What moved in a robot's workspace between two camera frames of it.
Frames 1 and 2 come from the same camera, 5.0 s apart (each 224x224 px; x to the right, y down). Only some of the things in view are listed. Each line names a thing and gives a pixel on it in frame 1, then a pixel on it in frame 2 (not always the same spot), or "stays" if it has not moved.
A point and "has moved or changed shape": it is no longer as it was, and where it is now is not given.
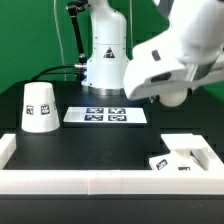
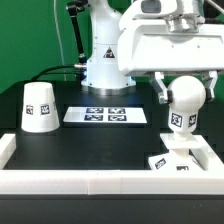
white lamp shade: [39, 108] stays
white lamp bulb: [173, 98] has moved or changed shape
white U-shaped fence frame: [111, 182] stays
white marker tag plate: [106, 114] stays
